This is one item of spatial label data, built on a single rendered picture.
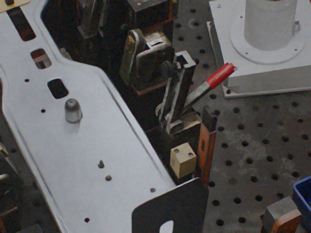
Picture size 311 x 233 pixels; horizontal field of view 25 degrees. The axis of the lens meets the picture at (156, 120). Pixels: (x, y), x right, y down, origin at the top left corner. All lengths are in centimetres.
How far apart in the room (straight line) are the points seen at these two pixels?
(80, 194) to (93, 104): 20
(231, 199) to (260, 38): 40
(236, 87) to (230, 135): 13
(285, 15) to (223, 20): 22
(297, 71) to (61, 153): 69
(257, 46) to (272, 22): 10
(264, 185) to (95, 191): 51
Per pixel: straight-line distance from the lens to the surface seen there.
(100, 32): 153
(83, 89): 139
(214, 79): 124
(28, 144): 132
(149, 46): 136
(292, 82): 177
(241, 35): 176
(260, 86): 175
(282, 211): 103
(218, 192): 161
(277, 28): 167
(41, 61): 147
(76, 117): 133
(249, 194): 161
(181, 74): 116
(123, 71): 140
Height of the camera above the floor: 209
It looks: 55 degrees down
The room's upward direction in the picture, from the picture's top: 2 degrees clockwise
